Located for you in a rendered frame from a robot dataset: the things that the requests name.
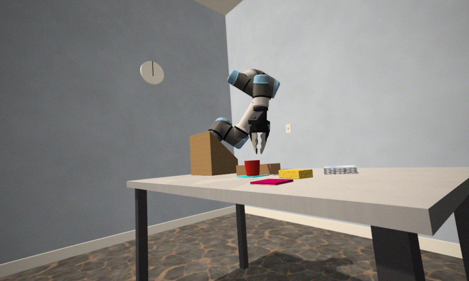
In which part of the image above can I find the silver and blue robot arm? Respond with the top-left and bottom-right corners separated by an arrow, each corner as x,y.
208,69 -> 280,149

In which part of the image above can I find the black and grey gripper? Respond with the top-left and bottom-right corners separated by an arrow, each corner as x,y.
249,106 -> 270,154

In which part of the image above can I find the yellow sponge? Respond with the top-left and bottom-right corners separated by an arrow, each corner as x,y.
278,169 -> 313,179

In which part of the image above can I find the red cup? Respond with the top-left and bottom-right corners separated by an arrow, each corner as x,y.
244,160 -> 260,176

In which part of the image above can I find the blue and white checkered towel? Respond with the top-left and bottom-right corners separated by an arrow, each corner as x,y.
323,165 -> 358,174

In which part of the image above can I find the pink square coaster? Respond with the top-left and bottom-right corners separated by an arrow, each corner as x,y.
250,179 -> 293,185

